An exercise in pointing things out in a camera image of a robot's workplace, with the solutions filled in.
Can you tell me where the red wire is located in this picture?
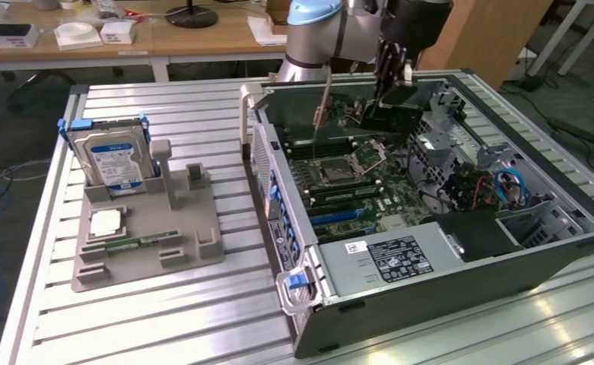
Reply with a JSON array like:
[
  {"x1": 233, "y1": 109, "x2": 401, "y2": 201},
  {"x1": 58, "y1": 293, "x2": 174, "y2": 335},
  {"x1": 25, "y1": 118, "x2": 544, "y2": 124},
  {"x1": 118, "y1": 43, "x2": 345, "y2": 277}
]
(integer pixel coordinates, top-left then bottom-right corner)
[{"x1": 470, "y1": 174, "x2": 496, "y2": 209}]

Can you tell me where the hard disk with blue rails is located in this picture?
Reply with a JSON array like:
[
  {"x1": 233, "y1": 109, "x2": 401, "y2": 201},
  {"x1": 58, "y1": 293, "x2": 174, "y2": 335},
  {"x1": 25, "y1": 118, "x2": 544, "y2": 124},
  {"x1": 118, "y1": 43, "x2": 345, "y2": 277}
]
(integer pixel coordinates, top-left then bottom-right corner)
[{"x1": 57, "y1": 113, "x2": 152, "y2": 191}]

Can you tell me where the green RAM stick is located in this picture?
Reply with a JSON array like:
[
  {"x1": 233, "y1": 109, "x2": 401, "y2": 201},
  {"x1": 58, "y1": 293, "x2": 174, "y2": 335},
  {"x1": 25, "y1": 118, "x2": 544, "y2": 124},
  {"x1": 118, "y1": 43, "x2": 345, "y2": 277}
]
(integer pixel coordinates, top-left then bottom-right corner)
[{"x1": 82, "y1": 230, "x2": 181, "y2": 252}]

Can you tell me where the wooden desk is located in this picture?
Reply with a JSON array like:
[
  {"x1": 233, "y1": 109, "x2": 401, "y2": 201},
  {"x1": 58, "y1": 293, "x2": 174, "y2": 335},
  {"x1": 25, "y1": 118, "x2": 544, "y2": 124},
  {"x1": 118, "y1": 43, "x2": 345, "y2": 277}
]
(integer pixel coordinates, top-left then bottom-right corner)
[{"x1": 0, "y1": 0, "x2": 430, "y2": 73}]

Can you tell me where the wooden cabinet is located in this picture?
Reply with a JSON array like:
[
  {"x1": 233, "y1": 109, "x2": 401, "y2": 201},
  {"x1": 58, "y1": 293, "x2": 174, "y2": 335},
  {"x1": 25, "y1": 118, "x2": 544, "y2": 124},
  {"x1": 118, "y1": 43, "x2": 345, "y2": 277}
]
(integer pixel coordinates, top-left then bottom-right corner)
[{"x1": 418, "y1": 0, "x2": 555, "y2": 90}]

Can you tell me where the black chair base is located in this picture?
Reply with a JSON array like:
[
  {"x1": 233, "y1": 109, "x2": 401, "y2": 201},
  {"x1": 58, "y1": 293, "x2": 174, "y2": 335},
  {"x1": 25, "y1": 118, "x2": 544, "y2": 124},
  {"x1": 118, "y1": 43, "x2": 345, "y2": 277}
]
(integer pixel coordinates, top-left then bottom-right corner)
[{"x1": 2, "y1": 66, "x2": 126, "y2": 112}]

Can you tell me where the graphics card with black shroud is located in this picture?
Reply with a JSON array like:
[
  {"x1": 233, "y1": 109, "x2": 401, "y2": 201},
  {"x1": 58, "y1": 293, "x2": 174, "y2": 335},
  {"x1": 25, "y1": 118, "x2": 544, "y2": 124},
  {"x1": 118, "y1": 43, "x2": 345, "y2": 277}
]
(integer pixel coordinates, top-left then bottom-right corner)
[{"x1": 313, "y1": 64, "x2": 425, "y2": 135}]

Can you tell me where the white floor cable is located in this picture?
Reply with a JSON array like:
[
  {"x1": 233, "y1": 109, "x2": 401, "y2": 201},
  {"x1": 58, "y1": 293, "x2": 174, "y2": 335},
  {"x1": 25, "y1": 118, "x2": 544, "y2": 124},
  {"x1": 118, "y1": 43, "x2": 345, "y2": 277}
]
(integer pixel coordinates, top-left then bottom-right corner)
[{"x1": 0, "y1": 159, "x2": 50, "y2": 182}]

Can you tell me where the grey power supply unit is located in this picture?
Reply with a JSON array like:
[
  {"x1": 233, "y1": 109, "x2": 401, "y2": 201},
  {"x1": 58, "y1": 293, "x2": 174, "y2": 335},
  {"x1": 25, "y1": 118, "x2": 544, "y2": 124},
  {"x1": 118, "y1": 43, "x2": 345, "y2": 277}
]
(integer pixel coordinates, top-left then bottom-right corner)
[{"x1": 320, "y1": 222, "x2": 465, "y2": 297}]

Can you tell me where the blue expansion slot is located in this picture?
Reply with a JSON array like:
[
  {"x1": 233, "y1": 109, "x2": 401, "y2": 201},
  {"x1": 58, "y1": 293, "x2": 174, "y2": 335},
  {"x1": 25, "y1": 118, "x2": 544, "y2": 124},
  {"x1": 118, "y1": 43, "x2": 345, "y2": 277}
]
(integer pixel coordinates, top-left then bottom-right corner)
[{"x1": 310, "y1": 208, "x2": 368, "y2": 227}]

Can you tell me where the white table frame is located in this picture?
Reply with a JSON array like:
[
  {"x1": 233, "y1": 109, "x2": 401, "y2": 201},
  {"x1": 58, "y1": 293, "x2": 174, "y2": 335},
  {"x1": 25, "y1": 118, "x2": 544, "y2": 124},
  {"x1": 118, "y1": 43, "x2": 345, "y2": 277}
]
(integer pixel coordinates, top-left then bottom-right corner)
[{"x1": 528, "y1": 0, "x2": 594, "y2": 104}]

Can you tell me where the RAM stick with white label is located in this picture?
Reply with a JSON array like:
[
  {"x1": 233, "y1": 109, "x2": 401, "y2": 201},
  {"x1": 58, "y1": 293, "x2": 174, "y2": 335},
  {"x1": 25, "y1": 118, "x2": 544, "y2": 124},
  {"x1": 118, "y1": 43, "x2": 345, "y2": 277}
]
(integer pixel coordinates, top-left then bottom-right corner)
[{"x1": 308, "y1": 186, "x2": 385, "y2": 202}]

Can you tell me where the black lamp base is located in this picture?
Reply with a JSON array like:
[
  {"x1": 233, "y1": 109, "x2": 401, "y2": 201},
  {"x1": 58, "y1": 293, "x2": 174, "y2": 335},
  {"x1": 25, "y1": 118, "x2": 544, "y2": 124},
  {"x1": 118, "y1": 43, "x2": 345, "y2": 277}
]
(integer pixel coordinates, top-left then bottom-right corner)
[{"x1": 166, "y1": 0, "x2": 220, "y2": 29}]

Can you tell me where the white square bowl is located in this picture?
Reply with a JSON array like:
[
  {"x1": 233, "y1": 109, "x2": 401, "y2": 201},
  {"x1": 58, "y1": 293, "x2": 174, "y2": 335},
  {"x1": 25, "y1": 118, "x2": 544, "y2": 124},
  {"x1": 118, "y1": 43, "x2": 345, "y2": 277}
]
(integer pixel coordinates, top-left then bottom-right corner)
[{"x1": 54, "y1": 21, "x2": 105, "y2": 52}]

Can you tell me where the open black PC case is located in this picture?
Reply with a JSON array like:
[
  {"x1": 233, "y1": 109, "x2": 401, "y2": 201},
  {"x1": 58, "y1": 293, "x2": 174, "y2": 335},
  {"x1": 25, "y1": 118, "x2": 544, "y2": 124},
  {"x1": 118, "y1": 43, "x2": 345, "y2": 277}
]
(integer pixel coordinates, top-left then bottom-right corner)
[{"x1": 240, "y1": 69, "x2": 594, "y2": 360}]

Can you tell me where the brown cardboard box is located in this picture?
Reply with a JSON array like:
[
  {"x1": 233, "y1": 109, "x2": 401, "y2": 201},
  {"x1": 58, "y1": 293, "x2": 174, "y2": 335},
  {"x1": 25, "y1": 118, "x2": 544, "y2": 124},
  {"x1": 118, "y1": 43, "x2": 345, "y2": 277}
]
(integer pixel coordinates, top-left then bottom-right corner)
[{"x1": 266, "y1": 0, "x2": 294, "y2": 26}]

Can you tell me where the white box with black lid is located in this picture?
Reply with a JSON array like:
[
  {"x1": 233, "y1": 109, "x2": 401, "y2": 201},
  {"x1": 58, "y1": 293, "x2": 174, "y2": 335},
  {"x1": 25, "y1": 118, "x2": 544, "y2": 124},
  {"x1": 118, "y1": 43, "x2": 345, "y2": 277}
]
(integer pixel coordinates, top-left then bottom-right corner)
[{"x1": 0, "y1": 23, "x2": 41, "y2": 49}]

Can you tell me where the small white labelled box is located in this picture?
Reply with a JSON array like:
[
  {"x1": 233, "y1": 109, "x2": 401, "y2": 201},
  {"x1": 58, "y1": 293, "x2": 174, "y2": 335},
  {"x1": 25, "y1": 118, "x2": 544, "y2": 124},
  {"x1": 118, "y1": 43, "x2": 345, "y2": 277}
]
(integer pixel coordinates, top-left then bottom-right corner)
[{"x1": 100, "y1": 21, "x2": 138, "y2": 45}]

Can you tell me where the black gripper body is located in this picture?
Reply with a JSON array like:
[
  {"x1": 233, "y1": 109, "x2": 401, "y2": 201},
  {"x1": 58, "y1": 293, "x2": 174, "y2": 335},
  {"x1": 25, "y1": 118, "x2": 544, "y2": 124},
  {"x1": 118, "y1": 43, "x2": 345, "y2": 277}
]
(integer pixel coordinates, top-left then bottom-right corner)
[{"x1": 380, "y1": 0, "x2": 453, "y2": 52}]

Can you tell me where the white paper stack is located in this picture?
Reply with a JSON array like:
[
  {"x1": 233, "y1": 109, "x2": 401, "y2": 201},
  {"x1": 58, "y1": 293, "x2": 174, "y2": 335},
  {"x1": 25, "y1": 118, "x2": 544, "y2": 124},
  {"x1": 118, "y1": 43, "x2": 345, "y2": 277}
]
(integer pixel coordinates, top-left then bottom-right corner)
[{"x1": 249, "y1": 14, "x2": 292, "y2": 46}]

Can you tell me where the metal socket cover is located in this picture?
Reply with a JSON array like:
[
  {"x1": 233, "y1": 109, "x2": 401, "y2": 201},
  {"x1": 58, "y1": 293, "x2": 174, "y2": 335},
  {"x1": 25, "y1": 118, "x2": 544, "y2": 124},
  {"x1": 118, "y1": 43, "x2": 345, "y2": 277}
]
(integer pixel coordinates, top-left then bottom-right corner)
[{"x1": 350, "y1": 138, "x2": 393, "y2": 176}]

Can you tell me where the blue wire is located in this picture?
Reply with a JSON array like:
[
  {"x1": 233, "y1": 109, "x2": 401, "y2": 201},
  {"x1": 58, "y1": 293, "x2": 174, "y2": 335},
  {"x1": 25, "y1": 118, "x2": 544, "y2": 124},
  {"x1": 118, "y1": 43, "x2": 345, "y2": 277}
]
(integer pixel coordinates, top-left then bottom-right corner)
[{"x1": 494, "y1": 169, "x2": 533, "y2": 209}]

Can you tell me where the CPU socket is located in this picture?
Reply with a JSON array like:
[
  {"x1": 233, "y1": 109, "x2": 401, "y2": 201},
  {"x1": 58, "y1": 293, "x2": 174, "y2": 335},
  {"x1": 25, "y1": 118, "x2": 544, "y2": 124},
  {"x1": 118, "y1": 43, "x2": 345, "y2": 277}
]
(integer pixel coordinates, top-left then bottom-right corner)
[{"x1": 316, "y1": 157, "x2": 365, "y2": 188}]

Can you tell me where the silver drive cage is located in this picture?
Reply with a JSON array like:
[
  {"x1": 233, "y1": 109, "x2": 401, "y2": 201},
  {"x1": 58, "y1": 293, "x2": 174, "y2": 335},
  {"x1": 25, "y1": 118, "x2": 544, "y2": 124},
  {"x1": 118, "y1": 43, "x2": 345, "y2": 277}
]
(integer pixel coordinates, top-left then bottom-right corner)
[{"x1": 408, "y1": 90, "x2": 481, "y2": 184}]

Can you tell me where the grey parts rack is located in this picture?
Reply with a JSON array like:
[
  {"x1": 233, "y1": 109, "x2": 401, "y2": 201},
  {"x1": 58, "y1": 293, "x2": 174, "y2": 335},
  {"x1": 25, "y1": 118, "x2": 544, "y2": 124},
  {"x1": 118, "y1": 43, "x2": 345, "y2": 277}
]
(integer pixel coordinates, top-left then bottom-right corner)
[{"x1": 70, "y1": 139, "x2": 228, "y2": 294}]

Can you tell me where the silver disk bay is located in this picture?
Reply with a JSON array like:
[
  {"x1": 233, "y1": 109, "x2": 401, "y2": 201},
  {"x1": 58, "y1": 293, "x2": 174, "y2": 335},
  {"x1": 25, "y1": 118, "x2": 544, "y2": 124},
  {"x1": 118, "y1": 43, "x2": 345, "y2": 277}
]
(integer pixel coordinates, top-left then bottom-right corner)
[{"x1": 494, "y1": 193, "x2": 587, "y2": 248}]

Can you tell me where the blue case latch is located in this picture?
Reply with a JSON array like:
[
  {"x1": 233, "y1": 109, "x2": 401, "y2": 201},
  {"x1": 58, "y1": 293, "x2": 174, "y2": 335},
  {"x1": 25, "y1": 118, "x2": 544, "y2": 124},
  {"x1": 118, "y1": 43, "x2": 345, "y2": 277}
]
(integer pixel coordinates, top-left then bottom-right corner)
[{"x1": 286, "y1": 272, "x2": 310, "y2": 292}]

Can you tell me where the silver CPU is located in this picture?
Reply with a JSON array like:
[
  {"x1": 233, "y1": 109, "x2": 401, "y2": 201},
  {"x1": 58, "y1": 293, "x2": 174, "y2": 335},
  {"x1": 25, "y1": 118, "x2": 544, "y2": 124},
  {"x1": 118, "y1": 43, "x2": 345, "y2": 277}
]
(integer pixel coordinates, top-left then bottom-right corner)
[{"x1": 89, "y1": 209, "x2": 126, "y2": 239}]

